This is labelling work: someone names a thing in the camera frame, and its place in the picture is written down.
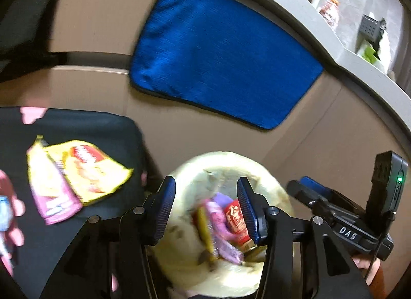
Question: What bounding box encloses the cream round bowl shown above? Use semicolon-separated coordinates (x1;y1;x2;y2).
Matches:
144;151;296;298

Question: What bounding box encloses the purple yellow snack wrapper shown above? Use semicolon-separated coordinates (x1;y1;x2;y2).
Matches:
26;135;83;225

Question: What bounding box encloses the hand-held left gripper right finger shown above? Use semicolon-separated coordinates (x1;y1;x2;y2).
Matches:
237;177;375;299

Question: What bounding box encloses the yellow snack wrapper red logo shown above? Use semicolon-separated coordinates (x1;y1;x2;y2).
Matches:
43;140;134;207

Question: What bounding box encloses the pink wrapper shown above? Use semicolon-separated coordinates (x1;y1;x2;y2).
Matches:
204;199;245;264

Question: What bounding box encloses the blue towel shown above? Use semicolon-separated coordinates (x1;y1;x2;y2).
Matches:
128;0;324;131

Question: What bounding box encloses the black perforated metal box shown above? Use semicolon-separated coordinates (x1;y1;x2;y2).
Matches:
356;13;387;41

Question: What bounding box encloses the light blue white packet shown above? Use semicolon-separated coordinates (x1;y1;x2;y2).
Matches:
0;194;13;232

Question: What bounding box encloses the red filled plastic jar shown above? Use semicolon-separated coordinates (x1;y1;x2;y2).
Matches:
319;0;341;28

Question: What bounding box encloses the red gold printed packet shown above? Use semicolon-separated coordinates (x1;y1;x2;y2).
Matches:
223;199;257;245

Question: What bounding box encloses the black pink printed mat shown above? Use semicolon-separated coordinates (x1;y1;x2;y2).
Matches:
0;106;161;299

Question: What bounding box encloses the slim yellow wrapper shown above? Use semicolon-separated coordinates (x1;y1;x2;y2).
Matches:
196;206;219;262

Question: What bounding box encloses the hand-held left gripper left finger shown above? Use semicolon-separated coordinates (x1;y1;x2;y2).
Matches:
40;175;177;299

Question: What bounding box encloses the person's right hand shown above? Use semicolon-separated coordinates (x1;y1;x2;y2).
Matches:
352;256;383;287

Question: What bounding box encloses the green packet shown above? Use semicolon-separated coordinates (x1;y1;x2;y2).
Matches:
361;45;381;65

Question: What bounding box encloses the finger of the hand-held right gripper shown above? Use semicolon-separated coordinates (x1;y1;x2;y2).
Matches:
286;179;322;208
300;176;335;199

